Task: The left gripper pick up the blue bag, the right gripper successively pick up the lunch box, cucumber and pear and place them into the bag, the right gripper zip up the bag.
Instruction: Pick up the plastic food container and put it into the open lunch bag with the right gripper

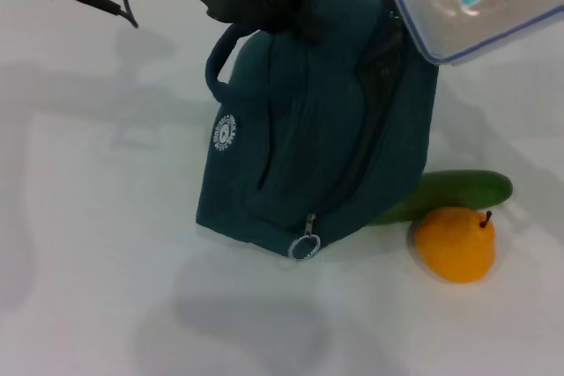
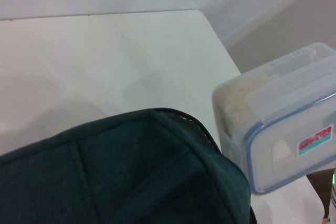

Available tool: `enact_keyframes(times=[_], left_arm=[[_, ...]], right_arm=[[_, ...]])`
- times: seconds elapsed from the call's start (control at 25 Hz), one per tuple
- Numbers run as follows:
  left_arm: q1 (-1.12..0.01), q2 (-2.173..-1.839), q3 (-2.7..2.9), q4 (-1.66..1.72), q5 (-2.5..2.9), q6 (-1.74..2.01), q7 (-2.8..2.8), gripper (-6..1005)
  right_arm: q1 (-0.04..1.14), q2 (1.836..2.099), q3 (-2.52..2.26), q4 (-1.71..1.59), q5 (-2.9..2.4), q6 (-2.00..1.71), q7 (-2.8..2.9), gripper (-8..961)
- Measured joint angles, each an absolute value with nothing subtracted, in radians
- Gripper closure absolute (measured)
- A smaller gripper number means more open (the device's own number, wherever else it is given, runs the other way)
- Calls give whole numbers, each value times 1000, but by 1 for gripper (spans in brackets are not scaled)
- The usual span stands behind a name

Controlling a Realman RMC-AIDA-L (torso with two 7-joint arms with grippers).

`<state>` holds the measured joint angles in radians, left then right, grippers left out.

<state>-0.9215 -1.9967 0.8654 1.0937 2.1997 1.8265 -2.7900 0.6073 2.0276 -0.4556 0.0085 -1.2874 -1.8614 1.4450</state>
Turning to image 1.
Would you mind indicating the clear blue-rimmed food container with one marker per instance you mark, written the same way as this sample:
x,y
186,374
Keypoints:
x,y
462,10

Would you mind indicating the orange yellow pear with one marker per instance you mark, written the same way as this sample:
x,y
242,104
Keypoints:
x,y
456,248

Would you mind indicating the green cucumber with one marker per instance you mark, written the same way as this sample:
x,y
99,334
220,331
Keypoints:
x,y
462,191

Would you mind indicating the teal fabric lunch bag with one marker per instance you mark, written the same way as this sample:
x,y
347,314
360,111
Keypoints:
x,y
317,138

